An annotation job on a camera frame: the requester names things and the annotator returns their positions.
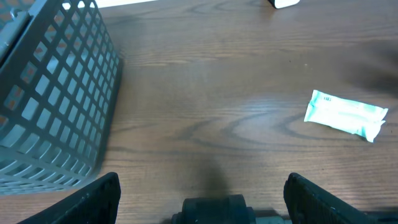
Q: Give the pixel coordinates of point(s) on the teal wet wipes pack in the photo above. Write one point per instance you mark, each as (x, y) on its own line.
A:
(345, 115)

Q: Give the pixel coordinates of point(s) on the white barcode scanner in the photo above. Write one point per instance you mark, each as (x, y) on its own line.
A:
(279, 4)

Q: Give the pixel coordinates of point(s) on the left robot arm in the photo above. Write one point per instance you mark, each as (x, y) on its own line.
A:
(229, 209)

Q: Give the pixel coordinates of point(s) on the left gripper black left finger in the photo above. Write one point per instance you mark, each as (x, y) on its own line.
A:
(95, 203)

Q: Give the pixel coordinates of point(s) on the grey plastic basket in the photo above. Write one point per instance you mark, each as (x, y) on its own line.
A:
(60, 76)

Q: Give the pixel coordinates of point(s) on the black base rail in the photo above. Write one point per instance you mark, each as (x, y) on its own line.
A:
(332, 218)

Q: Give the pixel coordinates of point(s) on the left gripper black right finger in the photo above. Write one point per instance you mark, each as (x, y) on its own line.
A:
(302, 195)

